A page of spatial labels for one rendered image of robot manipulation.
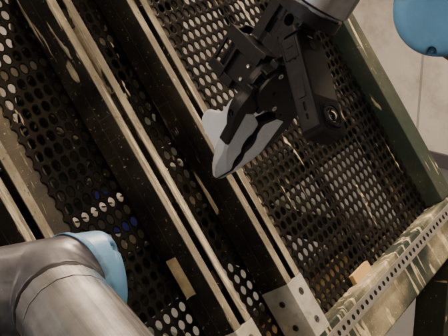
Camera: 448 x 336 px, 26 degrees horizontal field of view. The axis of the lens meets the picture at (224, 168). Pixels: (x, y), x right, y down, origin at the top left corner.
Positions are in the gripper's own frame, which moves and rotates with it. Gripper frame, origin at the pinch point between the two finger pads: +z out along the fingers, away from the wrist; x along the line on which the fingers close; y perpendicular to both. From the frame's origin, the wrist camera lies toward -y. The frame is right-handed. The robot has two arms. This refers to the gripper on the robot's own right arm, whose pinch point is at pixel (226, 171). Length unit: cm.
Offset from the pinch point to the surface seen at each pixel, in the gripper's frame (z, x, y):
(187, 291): 48, -53, 33
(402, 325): 111, -255, 78
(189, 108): 25, -60, 61
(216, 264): 41, -57, 33
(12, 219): 38, -12, 39
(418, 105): 72, -391, 205
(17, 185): 35, -14, 44
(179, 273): 46, -52, 35
